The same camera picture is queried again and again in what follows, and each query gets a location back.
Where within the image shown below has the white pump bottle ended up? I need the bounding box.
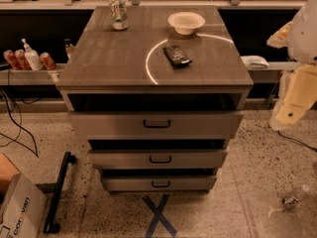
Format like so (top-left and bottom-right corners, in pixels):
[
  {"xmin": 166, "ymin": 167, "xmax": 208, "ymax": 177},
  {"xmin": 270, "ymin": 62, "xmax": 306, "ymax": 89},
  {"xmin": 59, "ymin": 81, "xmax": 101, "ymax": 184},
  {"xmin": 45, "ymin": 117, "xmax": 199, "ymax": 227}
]
[{"xmin": 22, "ymin": 39, "xmax": 43, "ymax": 70}]

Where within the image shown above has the blue tape cross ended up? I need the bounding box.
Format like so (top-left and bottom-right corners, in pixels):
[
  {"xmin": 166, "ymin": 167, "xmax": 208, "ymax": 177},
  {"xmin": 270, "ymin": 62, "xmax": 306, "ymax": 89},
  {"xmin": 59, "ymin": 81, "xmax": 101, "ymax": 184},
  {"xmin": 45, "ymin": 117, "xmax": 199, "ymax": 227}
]
[{"xmin": 143, "ymin": 194, "xmax": 177, "ymax": 238}]

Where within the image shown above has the black floor cable left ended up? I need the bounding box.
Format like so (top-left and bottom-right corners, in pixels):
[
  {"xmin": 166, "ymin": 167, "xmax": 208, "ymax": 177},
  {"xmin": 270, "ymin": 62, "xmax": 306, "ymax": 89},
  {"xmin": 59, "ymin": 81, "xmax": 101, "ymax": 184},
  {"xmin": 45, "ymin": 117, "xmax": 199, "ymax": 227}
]
[{"xmin": 0, "ymin": 87, "xmax": 40, "ymax": 159}]

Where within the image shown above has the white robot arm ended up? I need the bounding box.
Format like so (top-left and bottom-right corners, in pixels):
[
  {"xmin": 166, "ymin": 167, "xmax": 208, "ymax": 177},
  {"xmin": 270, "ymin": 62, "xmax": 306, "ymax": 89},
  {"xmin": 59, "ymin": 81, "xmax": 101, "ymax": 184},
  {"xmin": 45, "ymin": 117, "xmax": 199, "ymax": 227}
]
[{"xmin": 266, "ymin": 0, "xmax": 317, "ymax": 131}]

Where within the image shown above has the black snack bag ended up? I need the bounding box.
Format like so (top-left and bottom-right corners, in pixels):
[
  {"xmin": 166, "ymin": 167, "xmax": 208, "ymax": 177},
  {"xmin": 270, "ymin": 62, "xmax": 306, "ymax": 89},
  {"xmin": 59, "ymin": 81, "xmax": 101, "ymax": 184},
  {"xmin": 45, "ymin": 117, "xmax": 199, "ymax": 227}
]
[{"xmin": 162, "ymin": 46, "xmax": 192, "ymax": 68}]

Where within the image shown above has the grey wooden drawer cabinet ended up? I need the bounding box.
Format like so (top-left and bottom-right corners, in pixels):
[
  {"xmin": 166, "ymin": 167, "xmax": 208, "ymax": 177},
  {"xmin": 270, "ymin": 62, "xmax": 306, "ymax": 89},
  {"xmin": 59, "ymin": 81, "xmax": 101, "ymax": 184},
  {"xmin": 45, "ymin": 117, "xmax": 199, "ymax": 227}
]
[{"xmin": 56, "ymin": 5, "xmax": 253, "ymax": 178}]

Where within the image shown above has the black cable right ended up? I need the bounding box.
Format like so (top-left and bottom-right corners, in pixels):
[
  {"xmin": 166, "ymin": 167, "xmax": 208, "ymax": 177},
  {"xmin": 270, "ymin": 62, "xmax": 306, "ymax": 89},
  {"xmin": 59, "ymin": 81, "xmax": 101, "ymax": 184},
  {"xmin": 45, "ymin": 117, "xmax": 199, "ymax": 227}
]
[{"xmin": 276, "ymin": 130, "xmax": 317, "ymax": 153}]

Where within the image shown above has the small dark glass bottle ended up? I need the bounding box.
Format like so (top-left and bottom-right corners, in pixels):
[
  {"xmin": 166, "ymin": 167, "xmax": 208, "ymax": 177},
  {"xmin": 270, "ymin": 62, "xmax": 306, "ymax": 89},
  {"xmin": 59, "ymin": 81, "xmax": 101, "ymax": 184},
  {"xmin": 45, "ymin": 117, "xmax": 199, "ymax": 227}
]
[{"xmin": 64, "ymin": 39, "xmax": 74, "ymax": 59}]

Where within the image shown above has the orange soda can right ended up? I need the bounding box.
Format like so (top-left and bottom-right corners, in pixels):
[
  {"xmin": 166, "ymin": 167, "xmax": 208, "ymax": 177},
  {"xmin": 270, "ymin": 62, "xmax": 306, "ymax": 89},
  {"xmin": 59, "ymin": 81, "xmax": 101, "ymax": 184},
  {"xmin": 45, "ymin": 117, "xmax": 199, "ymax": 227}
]
[{"xmin": 40, "ymin": 53, "xmax": 56, "ymax": 70}]

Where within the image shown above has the white bowl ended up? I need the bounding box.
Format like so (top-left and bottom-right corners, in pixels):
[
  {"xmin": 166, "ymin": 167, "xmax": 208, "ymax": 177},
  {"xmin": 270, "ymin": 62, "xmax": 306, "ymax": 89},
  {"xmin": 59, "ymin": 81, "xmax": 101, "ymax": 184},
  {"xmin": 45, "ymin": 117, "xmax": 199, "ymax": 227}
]
[{"xmin": 167, "ymin": 12, "xmax": 205, "ymax": 36}]

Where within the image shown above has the orange soda can middle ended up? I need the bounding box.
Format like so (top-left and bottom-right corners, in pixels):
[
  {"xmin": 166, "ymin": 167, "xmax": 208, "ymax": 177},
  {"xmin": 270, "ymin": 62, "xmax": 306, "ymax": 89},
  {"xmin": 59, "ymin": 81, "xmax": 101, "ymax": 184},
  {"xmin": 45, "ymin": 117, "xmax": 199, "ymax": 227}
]
[{"xmin": 15, "ymin": 50, "xmax": 31, "ymax": 70}]

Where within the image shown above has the drawer with black handle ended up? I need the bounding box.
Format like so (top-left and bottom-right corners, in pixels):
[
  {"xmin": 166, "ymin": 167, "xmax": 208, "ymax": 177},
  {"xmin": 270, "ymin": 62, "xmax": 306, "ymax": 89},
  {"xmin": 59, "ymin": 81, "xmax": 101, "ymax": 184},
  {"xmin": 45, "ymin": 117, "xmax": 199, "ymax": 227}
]
[
  {"xmin": 101, "ymin": 176, "xmax": 217, "ymax": 192},
  {"xmin": 88, "ymin": 150, "xmax": 227, "ymax": 170},
  {"xmin": 69, "ymin": 111, "xmax": 243, "ymax": 140}
]

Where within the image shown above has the white folded cloth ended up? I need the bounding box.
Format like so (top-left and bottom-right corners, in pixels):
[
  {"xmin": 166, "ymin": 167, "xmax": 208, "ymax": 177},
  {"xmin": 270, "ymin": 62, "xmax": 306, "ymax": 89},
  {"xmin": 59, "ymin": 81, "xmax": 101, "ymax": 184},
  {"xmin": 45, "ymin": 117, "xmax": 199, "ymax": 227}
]
[{"xmin": 241, "ymin": 56, "xmax": 269, "ymax": 68}]

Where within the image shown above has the black metal bar stand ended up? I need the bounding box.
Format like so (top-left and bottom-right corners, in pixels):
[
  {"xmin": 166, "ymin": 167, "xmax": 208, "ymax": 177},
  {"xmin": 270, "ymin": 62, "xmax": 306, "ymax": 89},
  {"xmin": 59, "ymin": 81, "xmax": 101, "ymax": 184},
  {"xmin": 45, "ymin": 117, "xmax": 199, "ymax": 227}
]
[{"xmin": 43, "ymin": 152, "xmax": 76, "ymax": 234}]

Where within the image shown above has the cardboard box with print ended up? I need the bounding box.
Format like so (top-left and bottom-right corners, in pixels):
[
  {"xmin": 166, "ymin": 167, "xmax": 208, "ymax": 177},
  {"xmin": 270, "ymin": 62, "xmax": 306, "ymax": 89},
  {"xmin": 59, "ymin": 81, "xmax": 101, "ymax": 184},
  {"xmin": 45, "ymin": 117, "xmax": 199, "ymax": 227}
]
[{"xmin": 0, "ymin": 153, "xmax": 48, "ymax": 238}]

